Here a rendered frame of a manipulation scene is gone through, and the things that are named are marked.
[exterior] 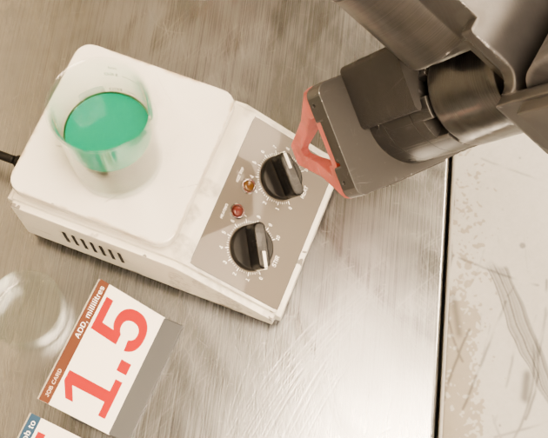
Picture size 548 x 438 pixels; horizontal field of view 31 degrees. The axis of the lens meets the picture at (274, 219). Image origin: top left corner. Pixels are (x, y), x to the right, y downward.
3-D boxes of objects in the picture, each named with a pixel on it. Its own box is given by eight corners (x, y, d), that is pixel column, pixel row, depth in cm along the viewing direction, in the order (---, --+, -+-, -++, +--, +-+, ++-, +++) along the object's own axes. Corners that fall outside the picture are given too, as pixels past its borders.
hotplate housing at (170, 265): (341, 175, 76) (347, 129, 68) (277, 332, 72) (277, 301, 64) (76, 80, 79) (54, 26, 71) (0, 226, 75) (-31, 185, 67)
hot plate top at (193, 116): (240, 101, 69) (240, 95, 69) (170, 254, 65) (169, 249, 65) (83, 45, 71) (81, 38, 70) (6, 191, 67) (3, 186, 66)
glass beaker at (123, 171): (55, 184, 67) (23, 129, 59) (97, 104, 69) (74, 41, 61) (150, 222, 66) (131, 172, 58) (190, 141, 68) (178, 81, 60)
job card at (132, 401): (183, 327, 72) (178, 311, 68) (128, 443, 69) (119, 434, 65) (107, 294, 73) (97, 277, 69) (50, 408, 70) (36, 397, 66)
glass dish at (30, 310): (76, 338, 72) (70, 331, 70) (1, 361, 71) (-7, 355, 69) (59, 268, 74) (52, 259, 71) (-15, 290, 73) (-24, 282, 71)
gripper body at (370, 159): (298, 92, 55) (373, 57, 49) (433, 43, 60) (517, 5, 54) (341, 202, 56) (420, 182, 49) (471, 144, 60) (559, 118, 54)
